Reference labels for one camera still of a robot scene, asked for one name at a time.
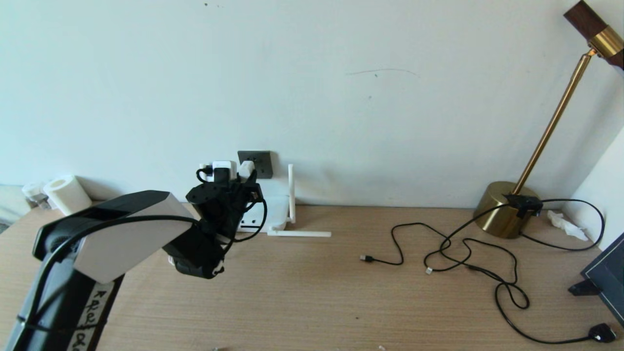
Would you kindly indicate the black clip stand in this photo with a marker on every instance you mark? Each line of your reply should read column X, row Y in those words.
column 582, row 288

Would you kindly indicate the white power adapter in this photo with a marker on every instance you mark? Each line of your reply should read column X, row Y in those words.
column 246, row 167

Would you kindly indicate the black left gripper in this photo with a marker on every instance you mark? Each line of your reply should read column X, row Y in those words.
column 219, row 207

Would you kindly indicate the white router with antennas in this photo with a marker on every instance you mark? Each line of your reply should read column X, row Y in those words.
column 278, row 209

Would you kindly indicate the gold desk lamp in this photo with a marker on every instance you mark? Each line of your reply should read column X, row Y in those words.
column 497, row 214

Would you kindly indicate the black clip on lamp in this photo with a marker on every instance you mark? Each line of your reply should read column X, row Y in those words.
column 521, row 204

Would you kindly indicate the white toilet paper roll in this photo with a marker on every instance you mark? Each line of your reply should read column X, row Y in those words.
column 68, row 195

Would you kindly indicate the grey wall socket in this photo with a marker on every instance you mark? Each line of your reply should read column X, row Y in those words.
column 264, row 165

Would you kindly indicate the crumpled white tissue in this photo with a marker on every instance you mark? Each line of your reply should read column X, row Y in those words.
column 565, row 226

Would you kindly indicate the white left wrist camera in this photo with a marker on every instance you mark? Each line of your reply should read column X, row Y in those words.
column 233, row 165

